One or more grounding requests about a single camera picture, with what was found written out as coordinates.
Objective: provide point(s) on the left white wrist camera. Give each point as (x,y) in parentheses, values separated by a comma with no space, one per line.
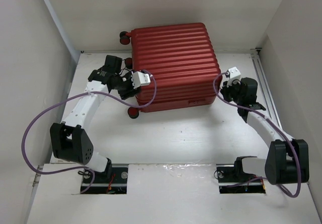
(140,79)

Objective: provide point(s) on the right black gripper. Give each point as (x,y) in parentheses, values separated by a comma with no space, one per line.
(225,89)

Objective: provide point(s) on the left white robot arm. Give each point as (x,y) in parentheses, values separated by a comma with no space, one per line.
(69,139)

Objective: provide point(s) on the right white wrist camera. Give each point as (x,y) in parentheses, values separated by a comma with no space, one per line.
(233,74)

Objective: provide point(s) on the right aluminium frame rail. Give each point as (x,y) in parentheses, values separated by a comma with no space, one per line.
(263,84)

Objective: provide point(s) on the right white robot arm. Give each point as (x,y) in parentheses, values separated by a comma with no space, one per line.
(287,157)

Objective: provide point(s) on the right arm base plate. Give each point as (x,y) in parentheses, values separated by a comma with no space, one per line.
(231,182)

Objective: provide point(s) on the red suitcase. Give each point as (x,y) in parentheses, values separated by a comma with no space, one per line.
(183,62)

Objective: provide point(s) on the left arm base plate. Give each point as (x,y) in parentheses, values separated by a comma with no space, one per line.
(116,184)

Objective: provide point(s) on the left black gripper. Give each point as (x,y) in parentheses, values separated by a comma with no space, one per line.
(131,91)

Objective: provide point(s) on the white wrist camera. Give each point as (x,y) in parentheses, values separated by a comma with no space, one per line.
(233,74)
(140,79)

